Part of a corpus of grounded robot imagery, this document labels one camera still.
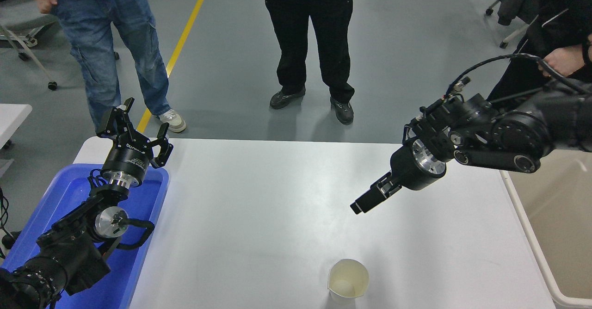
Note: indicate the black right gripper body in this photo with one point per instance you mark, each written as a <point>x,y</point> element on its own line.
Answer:
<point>409,175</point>

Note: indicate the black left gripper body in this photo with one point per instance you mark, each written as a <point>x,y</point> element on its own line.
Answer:
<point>127,158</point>

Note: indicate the white paper cup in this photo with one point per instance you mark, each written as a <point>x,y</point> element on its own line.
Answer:
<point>348,279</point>

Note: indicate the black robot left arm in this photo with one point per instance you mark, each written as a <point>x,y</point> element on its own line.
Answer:
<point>69,253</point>

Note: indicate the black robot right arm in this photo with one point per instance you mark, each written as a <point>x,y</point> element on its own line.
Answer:
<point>508,133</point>

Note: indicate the large pale dustbin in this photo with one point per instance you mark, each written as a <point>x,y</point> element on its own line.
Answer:
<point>555,225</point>

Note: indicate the hand of jeans person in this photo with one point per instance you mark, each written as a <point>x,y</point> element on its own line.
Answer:
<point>47,1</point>

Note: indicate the hand of tracksuit person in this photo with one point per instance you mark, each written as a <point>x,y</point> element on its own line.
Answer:
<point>566,59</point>

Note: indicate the blue plastic tray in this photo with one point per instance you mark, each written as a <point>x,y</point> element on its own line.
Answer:
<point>152,193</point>

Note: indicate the person in blue jeans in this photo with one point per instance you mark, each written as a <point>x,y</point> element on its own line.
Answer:
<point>106,36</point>

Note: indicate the small white side table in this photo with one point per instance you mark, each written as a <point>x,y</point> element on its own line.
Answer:
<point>11,119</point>

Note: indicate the grey wheeled office chair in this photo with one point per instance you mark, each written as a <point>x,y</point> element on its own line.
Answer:
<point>21,22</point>

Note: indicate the white-legged wheeled chair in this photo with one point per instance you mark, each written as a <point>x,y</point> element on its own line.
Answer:
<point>511,36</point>

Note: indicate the person in black trousers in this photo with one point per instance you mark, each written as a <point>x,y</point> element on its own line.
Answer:
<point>305,31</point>

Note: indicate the person in black tracksuit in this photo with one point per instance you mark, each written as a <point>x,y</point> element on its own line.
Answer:
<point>569,3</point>

